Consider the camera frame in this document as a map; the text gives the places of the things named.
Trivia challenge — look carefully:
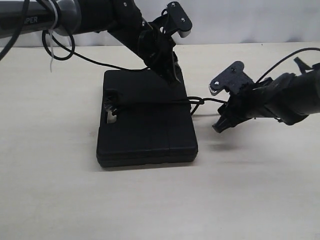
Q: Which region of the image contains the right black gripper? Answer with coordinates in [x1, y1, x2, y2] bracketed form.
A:
[212, 84, 270, 133]

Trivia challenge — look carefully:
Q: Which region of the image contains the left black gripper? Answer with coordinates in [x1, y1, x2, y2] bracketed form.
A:
[137, 14, 182, 86]

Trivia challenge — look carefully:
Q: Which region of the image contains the black cord with knot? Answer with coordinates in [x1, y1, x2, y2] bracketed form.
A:
[103, 89, 231, 118]

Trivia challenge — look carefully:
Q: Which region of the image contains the black plastic carrying case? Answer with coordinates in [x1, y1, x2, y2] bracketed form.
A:
[96, 70, 198, 168]

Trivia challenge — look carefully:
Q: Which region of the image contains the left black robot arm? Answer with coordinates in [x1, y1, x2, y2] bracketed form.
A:
[0, 0, 181, 85]

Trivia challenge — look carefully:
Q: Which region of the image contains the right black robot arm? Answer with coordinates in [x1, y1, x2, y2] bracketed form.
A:
[212, 70, 320, 133]

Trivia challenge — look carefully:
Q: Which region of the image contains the white backdrop curtain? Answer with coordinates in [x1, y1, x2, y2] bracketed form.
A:
[14, 0, 320, 47]

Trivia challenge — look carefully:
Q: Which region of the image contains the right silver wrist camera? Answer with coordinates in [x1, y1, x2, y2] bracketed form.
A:
[208, 60, 254, 96]

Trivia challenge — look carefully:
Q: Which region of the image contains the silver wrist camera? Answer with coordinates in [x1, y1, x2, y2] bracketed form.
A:
[161, 1, 193, 38]
[208, 60, 254, 96]

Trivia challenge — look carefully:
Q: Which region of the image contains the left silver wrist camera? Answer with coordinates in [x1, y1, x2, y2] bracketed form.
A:
[161, 1, 193, 38]

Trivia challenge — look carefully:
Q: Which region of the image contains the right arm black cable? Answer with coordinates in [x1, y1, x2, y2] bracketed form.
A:
[254, 47, 320, 83]

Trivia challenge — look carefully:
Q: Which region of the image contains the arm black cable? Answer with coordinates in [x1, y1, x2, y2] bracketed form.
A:
[254, 47, 320, 83]
[0, 0, 171, 72]

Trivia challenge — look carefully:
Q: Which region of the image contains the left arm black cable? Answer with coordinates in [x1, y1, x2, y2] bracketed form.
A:
[0, 0, 171, 72]

